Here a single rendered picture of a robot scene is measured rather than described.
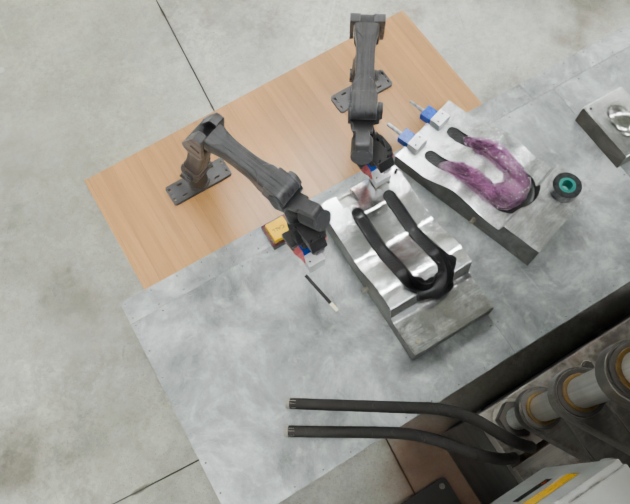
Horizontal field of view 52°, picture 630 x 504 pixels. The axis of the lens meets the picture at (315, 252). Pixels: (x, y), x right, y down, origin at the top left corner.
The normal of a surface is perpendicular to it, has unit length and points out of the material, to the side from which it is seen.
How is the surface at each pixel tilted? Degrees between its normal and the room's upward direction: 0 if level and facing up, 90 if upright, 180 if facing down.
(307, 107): 0
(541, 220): 0
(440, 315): 0
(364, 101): 14
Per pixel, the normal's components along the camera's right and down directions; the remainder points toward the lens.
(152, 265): -0.03, -0.35
